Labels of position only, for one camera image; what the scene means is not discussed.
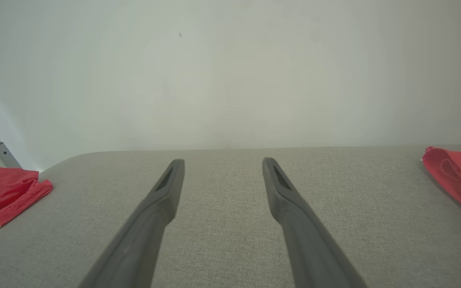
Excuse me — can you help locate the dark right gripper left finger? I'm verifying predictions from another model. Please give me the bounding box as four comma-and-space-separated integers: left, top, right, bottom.
79, 159, 185, 288

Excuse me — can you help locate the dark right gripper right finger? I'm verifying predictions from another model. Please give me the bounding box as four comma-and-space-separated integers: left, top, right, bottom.
263, 157, 369, 288

